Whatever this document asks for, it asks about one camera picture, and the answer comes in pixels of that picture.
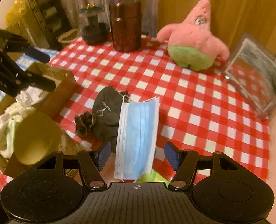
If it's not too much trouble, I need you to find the white cloth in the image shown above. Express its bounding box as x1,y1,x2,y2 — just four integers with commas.
16,86,46,107

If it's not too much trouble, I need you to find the dark brown sock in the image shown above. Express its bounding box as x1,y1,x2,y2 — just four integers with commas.
74,112,97,138

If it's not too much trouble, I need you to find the black fabric cap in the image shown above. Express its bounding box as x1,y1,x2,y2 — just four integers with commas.
92,86,130,152

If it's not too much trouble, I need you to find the light green cloth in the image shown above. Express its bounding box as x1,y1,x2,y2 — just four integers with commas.
4,119,20,159

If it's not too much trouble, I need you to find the blue surgical mask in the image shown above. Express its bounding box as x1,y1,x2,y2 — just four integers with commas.
114,97,160,181

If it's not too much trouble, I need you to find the white fluffy towel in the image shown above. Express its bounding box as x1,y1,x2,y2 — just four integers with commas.
0,102,37,159

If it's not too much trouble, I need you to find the blue plaid bedsheet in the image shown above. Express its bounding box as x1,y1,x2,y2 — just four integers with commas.
0,48,59,102

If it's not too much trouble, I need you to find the green tissue box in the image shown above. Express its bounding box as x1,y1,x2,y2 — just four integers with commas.
135,169,170,186

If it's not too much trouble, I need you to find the gold lid nut jar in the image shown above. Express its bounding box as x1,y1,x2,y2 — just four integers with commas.
3,111,83,178

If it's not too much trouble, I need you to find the yellow plastic bag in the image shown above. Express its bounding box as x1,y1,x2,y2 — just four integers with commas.
5,0,29,37

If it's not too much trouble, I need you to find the brown cardboard box tray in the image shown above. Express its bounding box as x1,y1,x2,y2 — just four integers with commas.
0,62,77,177

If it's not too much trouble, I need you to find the beige waste basket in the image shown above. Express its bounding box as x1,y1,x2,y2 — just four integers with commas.
58,29,80,48

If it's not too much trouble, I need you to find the dark glass jar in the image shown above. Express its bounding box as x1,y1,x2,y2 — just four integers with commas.
78,3,110,45

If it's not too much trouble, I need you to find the pink starfish plush toy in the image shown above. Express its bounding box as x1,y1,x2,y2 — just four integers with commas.
156,0,229,71

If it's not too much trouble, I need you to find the brown wooden canister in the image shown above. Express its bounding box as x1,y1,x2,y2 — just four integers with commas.
109,0,142,53

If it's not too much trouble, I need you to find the silver picture frame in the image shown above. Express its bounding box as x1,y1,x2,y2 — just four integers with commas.
221,32,276,120

